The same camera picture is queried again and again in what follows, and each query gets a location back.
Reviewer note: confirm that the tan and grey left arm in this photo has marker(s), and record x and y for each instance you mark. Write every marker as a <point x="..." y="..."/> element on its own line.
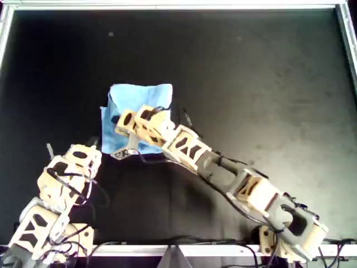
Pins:
<point x="33" y="229"/>

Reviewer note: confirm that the tan and grey right arm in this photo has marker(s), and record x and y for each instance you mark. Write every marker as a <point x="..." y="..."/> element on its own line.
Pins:
<point x="251" y="184"/>

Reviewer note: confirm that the tan right arm base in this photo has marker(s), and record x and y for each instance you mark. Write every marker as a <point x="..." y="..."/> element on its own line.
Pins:
<point x="266" y="237"/>

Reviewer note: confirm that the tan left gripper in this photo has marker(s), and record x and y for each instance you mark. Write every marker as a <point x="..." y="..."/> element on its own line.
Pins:
<point x="83" y="161"/>

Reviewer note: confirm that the grey pyramid stand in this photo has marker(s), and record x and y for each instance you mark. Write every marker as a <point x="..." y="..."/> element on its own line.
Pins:
<point x="173" y="259"/>

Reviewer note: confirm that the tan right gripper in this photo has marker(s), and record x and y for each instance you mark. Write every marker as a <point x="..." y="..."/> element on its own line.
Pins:
<point x="150" y="131"/>

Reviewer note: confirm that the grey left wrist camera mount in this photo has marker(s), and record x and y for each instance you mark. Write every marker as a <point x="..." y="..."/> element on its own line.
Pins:
<point x="50" y="152"/>

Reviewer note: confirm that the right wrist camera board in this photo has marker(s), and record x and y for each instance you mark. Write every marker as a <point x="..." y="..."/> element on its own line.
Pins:
<point x="121" y="154"/>

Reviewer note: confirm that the aluminium table frame rail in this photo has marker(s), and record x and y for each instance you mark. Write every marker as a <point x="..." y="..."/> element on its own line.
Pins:
<point x="134" y="249"/>
<point x="167" y="7"/>
<point x="6" y="33"/>
<point x="347" y="33"/>

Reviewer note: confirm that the blue microfibre cloth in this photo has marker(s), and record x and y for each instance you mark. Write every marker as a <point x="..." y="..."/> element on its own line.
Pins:
<point x="134" y="95"/>

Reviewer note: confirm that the tan left arm base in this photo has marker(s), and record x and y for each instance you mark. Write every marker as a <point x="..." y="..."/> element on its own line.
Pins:
<point x="85" y="237"/>

